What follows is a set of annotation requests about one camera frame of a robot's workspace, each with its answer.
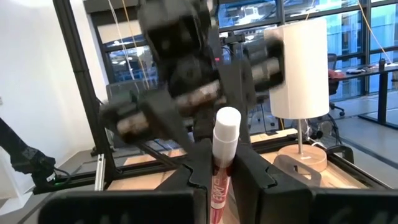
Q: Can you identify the white shade wooden base lamp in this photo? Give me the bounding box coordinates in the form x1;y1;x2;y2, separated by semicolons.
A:
263;17;331;174

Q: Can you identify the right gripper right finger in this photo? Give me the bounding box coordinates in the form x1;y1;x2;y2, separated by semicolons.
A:
231;144;398;224

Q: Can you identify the black floor fan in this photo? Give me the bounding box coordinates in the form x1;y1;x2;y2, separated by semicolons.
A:
306;113;343;147

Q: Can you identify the dark grey plastic bin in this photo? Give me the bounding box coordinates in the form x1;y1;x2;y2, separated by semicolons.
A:
272;143;356;187

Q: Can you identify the black window frame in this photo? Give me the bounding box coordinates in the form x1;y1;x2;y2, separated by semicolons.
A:
83;0;398;125

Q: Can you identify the black office desk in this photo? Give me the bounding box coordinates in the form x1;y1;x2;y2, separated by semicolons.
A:
337;62;398;127

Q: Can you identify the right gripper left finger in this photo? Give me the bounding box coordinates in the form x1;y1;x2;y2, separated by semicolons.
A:
39;139;214;224

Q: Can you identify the black office chair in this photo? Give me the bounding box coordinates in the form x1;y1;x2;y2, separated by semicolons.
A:
328;52;346;118

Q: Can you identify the red dry-erase marker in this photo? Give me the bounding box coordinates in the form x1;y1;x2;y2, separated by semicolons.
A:
210;106;242;224

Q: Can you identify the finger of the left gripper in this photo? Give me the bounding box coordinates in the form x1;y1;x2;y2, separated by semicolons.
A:
139;90;193;152
219;68;256;144

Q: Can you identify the grey flat monitor panel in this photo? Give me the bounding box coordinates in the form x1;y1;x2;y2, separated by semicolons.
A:
105;79;147;105

